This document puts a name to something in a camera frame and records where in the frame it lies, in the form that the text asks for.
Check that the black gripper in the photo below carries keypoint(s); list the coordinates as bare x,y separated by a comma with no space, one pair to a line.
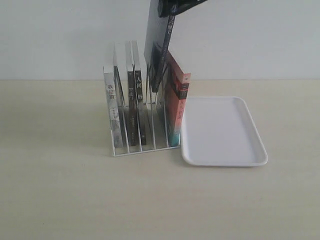
180,6

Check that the white plastic tray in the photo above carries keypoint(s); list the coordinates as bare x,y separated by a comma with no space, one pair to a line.
219,131

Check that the white wire book rack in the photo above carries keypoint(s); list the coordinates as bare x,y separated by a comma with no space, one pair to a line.
154,108

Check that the dark blue spine book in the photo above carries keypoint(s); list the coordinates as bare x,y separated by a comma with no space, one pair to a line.
161,19

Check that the dark brown spine book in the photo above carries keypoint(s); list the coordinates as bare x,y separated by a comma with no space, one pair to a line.
132,112

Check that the red teal spine book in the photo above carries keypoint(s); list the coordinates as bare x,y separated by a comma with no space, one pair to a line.
176,90

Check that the black grey spine book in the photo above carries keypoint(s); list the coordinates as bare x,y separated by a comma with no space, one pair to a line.
139,92

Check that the grey white spine book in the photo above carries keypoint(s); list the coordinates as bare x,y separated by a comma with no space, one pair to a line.
110,83

